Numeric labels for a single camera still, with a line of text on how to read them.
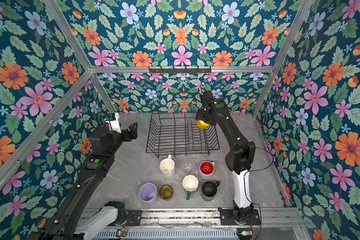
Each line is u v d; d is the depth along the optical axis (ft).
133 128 2.30
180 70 3.03
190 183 2.65
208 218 2.46
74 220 1.48
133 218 2.42
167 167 2.86
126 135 2.11
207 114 2.10
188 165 2.94
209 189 2.69
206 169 2.89
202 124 2.71
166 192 2.66
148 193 2.59
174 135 3.43
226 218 2.41
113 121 1.98
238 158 1.71
